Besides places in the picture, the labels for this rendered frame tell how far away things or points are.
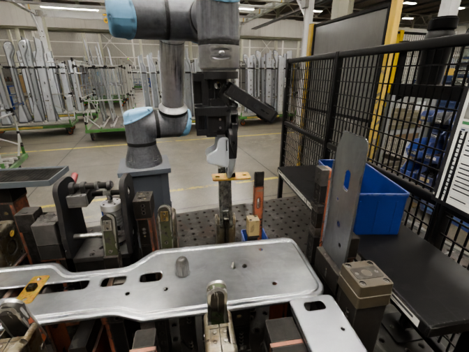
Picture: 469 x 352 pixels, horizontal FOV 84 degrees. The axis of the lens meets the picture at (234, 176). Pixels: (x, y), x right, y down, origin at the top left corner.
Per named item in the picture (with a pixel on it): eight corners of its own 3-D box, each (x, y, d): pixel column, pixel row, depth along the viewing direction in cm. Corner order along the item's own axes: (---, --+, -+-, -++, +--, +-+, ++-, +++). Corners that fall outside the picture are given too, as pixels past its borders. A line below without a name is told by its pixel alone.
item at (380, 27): (368, 226, 269) (417, -4, 196) (356, 228, 265) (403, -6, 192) (299, 179, 388) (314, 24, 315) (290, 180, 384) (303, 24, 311)
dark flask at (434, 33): (426, 84, 77) (444, 14, 71) (407, 84, 84) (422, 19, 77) (448, 84, 78) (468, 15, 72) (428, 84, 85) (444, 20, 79)
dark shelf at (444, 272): (425, 339, 49) (429, 327, 48) (276, 172, 132) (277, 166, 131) (522, 323, 52) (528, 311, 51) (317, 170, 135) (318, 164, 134)
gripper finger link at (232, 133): (225, 155, 56) (224, 113, 53) (234, 155, 56) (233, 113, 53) (229, 160, 51) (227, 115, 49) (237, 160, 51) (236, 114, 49)
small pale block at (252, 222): (246, 315, 89) (248, 221, 76) (244, 306, 92) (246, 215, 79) (256, 313, 89) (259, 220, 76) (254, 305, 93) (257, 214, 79)
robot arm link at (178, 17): (161, 2, 56) (169, -12, 46) (211, 7, 60) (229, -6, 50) (165, 44, 59) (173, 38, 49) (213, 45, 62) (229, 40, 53)
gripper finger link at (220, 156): (206, 179, 56) (204, 135, 53) (234, 177, 57) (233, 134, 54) (208, 183, 53) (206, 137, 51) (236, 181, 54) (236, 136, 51)
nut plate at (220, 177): (213, 181, 56) (212, 176, 55) (211, 174, 59) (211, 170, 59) (251, 179, 57) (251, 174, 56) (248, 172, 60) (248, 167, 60)
